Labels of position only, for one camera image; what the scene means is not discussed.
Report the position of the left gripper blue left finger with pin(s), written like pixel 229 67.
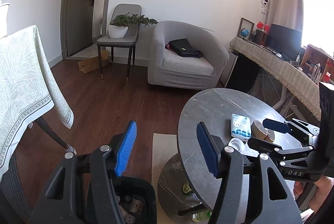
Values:
pixel 125 147

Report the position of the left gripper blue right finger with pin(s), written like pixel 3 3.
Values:
pixel 209 149

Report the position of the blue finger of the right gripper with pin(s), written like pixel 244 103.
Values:
pixel 276 126

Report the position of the brown tape roll core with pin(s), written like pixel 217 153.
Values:
pixel 261 133

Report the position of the blue white tissue pack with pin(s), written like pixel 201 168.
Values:
pixel 240 127

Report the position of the dark green trash bin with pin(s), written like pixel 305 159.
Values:
pixel 137 197

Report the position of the person's right hand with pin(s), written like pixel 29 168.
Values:
pixel 324 185

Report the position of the white small cup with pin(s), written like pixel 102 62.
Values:
pixel 237 144

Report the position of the beige woven rug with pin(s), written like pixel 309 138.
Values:
pixel 164 146

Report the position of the round grey marble coffee table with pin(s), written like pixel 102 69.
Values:
pixel 251 188

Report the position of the beige fringed desk cloth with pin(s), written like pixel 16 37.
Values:
pixel 300 85

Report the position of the black table leg with sock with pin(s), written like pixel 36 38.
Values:
pixel 50 132

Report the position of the yellow drink bottle green cap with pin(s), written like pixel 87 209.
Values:
pixel 202 216

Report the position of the wooden desk shelf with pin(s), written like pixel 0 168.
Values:
pixel 317 64

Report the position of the black computer monitor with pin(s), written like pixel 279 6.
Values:
pixel 284 40

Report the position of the brown cardboard box on floor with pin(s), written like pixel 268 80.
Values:
pixel 92 64

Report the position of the small blue globe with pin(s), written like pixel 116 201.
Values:
pixel 244 33

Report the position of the black handbag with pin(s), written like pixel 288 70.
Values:
pixel 183 49

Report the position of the white patterned tablecloth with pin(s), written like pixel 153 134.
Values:
pixel 28 89

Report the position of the potted plant in white pot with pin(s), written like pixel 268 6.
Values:
pixel 120 24

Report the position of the grey dining chair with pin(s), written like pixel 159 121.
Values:
pixel 129 41

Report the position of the grey-green door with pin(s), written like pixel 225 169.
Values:
pixel 76 22

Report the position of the wooden picture frame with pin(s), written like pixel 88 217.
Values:
pixel 244 23

